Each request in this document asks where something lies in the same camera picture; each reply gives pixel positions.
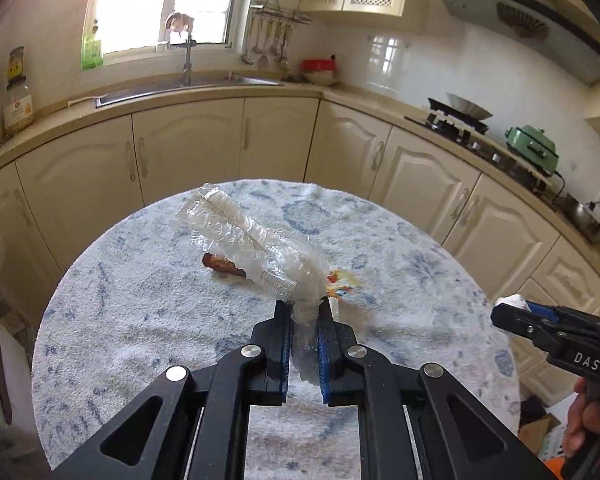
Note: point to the person's right hand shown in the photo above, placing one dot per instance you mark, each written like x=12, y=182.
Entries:
x=587, y=420

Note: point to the white blue table cloth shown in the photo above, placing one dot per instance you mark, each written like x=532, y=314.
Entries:
x=130, y=335

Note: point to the row of hanging utensils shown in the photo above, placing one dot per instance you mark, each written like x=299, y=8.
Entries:
x=267, y=45

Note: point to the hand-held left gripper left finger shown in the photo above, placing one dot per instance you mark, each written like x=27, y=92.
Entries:
x=282, y=355

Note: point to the green bottle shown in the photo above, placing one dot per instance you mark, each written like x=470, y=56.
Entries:
x=92, y=52

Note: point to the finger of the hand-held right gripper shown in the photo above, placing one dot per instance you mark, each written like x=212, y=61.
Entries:
x=545, y=312
x=517, y=322

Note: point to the brown wrapper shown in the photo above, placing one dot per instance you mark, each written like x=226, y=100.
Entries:
x=220, y=264

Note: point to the green electric pot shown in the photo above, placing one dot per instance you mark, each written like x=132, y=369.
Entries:
x=532, y=147

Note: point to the yellow printed wrapper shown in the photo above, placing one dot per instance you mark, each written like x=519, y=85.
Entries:
x=345, y=282

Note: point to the glass jar beige contents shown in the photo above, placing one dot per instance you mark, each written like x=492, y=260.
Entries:
x=19, y=110

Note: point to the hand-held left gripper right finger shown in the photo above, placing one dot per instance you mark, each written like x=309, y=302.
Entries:
x=325, y=360

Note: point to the metal wok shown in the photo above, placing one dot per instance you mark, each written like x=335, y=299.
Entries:
x=467, y=107

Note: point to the range hood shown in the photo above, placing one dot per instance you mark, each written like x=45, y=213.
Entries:
x=520, y=15

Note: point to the cardboard box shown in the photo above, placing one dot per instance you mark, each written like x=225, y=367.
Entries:
x=540, y=435

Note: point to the kitchen window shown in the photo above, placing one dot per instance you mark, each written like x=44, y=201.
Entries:
x=155, y=0

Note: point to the steel kitchen sink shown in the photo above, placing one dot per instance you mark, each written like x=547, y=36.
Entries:
x=180, y=91

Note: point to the black gas stove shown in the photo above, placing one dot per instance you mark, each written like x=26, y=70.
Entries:
x=480, y=142

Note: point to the red lidded bowl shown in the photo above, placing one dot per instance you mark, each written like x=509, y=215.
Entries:
x=319, y=65

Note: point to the metal wall rack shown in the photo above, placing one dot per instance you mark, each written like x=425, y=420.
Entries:
x=285, y=12

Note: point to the yellow label bottle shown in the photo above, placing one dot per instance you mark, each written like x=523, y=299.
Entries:
x=16, y=62

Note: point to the steel saucepan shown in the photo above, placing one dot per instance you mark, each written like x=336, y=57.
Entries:
x=585, y=220

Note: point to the metal faucet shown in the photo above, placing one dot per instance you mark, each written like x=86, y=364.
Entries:
x=186, y=60

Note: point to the crushed clear plastic bottle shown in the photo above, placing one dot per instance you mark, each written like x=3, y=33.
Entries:
x=250, y=245

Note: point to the cream lower kitchen cabinets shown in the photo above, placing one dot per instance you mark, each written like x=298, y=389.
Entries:
x=180, y=145

